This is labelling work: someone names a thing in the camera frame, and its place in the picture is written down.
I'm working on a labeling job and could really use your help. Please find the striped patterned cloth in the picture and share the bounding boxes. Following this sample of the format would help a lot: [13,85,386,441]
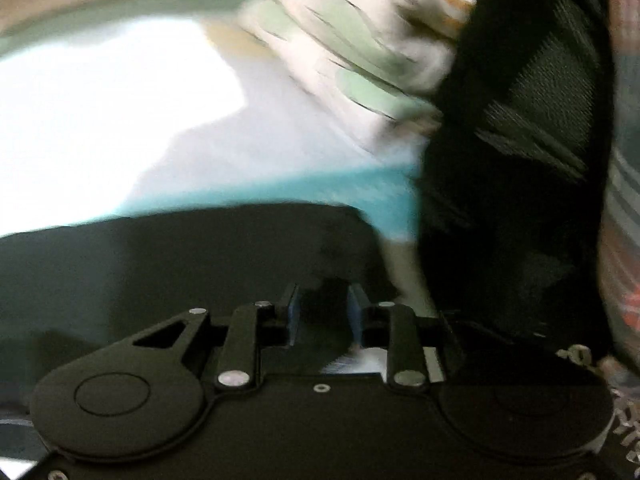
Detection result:
[597,0,640,463]

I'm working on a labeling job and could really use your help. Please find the black pants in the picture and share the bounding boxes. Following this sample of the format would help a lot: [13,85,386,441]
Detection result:
[0,0,618,411]

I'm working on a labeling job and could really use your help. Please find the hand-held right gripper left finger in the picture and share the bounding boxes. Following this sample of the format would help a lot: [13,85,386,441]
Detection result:
[107,283,301,394]

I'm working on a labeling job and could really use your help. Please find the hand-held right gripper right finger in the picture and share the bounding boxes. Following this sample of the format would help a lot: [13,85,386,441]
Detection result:
[347,283,468,394]

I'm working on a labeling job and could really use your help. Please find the white green patterned cloth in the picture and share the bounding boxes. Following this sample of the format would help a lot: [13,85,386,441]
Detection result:
[234,0,483,126]

